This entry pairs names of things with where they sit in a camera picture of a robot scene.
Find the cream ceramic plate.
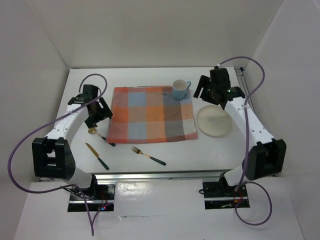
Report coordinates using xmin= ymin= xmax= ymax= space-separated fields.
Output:
xmin=196 ymin=105 xmax=232 ymax=137

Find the light blue mug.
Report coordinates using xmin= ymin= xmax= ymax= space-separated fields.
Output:
xmin=172 ymin=79 xmax=191 ymax=101

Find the orange blue checkered cloth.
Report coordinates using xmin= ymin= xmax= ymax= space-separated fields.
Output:
xmin=106 ymin=86 xmax=198 ymax=144

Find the gold fork green handle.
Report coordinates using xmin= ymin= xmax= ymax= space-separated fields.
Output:
xmin=131 ymin=146 xmax=167 ymax=166

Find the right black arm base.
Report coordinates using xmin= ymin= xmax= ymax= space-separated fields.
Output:
xmin=198 ymin=181 xmax=250 ymax=210

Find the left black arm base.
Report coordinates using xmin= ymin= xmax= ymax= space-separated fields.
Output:
xmin=65 ymin=183 xmax=116 ymax=213

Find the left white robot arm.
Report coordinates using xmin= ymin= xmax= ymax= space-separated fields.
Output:
xmin=32 ymin=84 xmax=113 ymax=200

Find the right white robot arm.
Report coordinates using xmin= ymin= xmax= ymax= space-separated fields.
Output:
xmin=193 ymin=66 xmax=287 ymax=196

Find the gold spoon green handle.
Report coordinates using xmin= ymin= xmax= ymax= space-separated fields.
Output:
xmin=88 ymin=127 xmax=116 ymax=147

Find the gold knife green handle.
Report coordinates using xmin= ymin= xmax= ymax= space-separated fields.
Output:
xmin=85 ymin=142 xmax=110 ymax=171

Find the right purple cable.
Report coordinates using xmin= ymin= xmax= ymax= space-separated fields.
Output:
xmin=217 ymin=56 xmax=273 ymax=226

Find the purple cable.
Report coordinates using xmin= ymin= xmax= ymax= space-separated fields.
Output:
xmin=8 ymin=73 xmax=110 ymax=237
xmin=217 ymin=56 xmax=273 ymax=226

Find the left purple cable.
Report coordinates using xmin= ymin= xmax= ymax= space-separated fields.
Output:
xmin=8 ymin=73 xmax=110 ymax=237

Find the aluminium front rail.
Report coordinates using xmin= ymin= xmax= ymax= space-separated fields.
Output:
xmin=39 ymin=168 xmax=275 ymax=182

